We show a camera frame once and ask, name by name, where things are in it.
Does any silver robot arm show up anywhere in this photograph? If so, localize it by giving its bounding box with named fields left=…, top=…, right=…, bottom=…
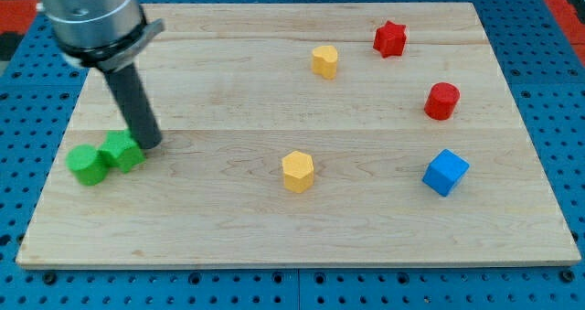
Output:
left=40, top=0, right=165, bottom=73

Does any wooden board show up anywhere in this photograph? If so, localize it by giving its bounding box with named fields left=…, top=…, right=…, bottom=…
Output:
left=16, top=3, right=580, bottom=270

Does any red star block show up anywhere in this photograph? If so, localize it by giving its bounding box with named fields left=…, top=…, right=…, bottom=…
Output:
left=373, top=20, right=407, bottom=59

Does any green star block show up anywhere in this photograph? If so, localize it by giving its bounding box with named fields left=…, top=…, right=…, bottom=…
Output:
left=98, top=130, right=145, bottom=173

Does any yellow hexagon block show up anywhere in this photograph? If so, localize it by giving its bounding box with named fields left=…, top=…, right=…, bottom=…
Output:
left=282, top=151, right=314, bottom=193

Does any yellow heart block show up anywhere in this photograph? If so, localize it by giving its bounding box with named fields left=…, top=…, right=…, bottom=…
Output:
left=311, top=45, right=338, bottom=80

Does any blue cube block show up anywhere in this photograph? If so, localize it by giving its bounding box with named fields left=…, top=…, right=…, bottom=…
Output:
left=422, top=149, right=470, bottom=197

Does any red cylinder block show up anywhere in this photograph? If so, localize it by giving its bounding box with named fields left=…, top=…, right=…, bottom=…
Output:
left=423, top=82, right=461, bottom=121

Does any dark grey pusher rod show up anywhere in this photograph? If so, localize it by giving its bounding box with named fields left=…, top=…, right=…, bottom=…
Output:
left=103, top=63, right=163, bottom=150

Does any green cylinder block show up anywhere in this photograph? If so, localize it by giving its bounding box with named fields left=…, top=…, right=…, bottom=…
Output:
left=66, top=144, right=109, bottom=186

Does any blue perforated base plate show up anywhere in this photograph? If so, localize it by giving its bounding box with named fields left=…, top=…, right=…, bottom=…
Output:
left=1, top=0, right=584, bottom=309

